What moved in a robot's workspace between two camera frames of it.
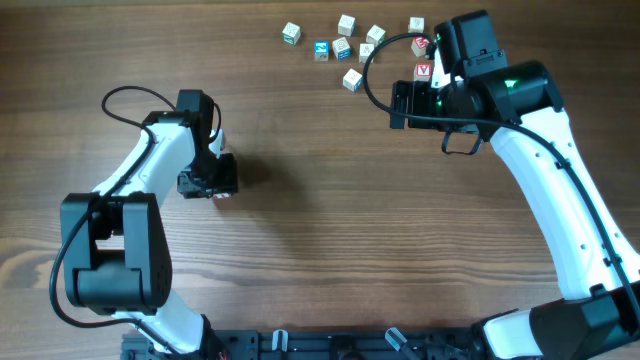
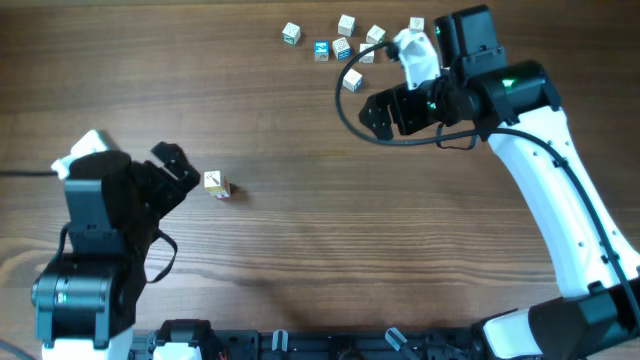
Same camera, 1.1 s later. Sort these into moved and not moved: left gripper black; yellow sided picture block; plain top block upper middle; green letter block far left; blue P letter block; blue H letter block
Moved: yellow sided picture block; left gripper black
Not moved: green letter block far left; blue H letter block; blue P letter block; plain top block upper middle
